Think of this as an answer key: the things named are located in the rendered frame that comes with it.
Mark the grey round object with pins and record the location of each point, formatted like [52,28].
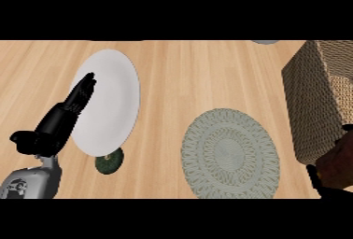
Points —
[265,41]

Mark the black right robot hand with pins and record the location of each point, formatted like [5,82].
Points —
[329,191]

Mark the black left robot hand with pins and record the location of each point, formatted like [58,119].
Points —
[55,127]

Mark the dark green round vegetable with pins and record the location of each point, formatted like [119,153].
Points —
[110,162]

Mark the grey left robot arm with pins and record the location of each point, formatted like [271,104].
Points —
[29,182]

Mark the white oval plate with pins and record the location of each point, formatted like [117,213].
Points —
[110,102]

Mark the brown wicker basket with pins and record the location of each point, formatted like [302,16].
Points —
[317,99]

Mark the grey woven round placemat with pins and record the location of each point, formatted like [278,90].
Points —
[231,154]

